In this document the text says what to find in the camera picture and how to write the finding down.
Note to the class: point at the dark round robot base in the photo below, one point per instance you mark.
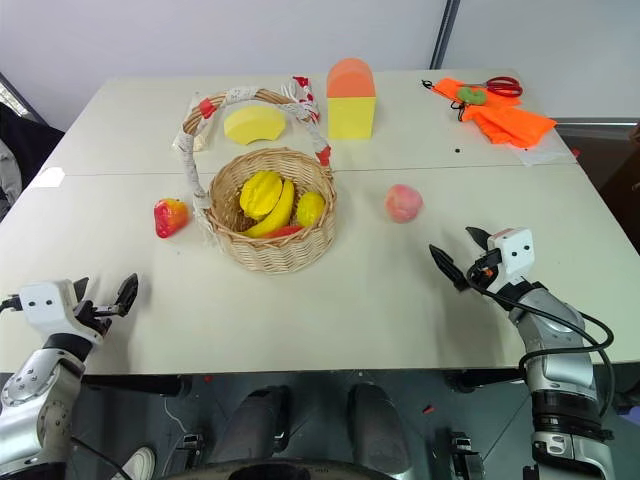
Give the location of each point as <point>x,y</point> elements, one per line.
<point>300,472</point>

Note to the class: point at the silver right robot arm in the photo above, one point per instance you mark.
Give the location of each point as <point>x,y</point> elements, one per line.
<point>565,375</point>

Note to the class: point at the red and white cloth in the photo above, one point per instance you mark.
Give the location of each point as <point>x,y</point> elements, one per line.
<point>302,97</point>

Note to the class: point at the green felt piece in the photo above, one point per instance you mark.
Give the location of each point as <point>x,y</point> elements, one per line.
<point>472,95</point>

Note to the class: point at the yellow foam half disc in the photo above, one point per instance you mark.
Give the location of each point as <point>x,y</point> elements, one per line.
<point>252,125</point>

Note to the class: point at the pink peach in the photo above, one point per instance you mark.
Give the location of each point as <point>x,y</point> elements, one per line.
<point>403,202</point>

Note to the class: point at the white shoe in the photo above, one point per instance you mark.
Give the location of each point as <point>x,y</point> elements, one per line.
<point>140,462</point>

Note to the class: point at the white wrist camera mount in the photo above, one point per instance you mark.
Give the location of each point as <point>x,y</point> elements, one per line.
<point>515,252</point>
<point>45,305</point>

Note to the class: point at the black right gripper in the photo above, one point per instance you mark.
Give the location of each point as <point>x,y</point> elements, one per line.
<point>483,265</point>

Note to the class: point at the clear plastic sheet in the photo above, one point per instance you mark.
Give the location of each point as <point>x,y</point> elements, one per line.
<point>547,156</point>

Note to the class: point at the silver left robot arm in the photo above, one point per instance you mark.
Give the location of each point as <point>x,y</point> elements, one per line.
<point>30,385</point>

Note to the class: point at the yellow star fruit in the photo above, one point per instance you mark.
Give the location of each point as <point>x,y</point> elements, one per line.
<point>260,195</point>

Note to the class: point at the grey metal post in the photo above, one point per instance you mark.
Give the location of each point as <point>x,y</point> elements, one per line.
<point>444,32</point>

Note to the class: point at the red strawberry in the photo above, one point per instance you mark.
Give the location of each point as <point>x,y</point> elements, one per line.
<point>170,217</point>

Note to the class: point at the brown wooden furniture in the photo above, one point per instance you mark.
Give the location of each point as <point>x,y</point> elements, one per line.
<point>622,165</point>

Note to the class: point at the yellow foam cube block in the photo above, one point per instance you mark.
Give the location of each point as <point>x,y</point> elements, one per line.
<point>350,117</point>

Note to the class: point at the red chili pepper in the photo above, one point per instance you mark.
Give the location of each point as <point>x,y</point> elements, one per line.
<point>287,231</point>

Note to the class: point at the orange fabric piece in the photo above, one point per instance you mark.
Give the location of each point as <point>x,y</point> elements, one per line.
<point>447,92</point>
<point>515,125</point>

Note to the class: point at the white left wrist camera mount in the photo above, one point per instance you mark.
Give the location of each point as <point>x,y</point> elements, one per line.
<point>45,305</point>

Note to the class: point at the yellow banana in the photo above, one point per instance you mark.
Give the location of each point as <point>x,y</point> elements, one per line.
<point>283,210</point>

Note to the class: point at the dark clothed bystander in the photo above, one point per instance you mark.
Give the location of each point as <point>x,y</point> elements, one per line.
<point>25,150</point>

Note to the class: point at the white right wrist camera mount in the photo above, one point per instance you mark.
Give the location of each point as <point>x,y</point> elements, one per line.
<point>515,252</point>

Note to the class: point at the yellow lemon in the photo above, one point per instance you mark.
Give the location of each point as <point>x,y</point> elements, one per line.
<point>310,209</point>

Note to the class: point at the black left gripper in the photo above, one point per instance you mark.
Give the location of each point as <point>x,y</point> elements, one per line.
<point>94,315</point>

